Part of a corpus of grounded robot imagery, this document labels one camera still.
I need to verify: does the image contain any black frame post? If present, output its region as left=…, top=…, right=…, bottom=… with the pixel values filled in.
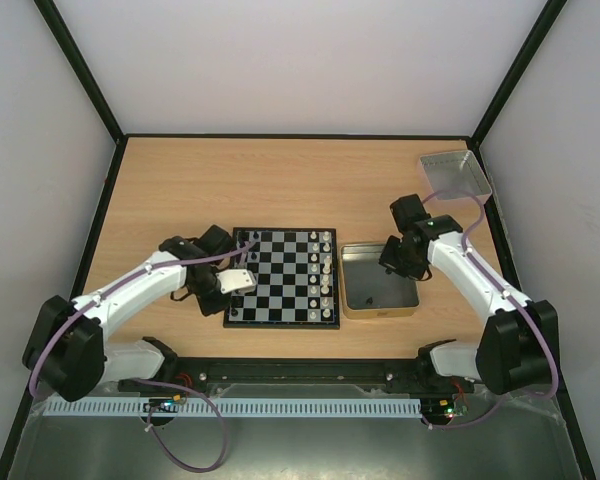
left=33, top=0, right=125, bottom=145
left=469, top=0, right=567, bottom=148

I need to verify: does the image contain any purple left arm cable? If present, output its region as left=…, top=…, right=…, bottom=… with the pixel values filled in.
left=29, top=238, right=259, bottom=472

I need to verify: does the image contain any gold metal tin tray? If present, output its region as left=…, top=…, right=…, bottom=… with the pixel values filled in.
left=339, top=243, right=420, bottom=320

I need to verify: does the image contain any black white chess board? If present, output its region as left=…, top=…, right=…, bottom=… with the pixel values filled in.
left=223, top=227, right=340, bottom=329

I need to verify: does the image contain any black frame post left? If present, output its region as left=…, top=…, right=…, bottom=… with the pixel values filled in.
left=33, top=0, right=125, bottom=145

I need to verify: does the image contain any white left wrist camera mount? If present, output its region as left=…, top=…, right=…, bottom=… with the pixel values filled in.
left=216, top=269, right=257, bottom=294

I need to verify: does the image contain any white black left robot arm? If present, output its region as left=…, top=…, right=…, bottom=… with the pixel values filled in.
left=22, top=225, right=243, bottom=401

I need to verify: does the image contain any white slotted cable duct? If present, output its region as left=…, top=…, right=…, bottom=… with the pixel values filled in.
left=42, top=397, right=421, bottom=419

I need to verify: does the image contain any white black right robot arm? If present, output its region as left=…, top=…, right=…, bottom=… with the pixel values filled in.
left=379, top=194, right=560, bottom=398

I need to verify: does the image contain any black frame post right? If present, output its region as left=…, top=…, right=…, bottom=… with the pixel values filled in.
left=469, top=0, right=567, bottom=148

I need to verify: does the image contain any white chess piece row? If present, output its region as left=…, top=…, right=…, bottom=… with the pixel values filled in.
left=308, top=230, right=334, bottom=323

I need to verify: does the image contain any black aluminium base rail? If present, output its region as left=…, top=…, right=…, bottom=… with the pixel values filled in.
left=29, top=355, right=566, bottom=394

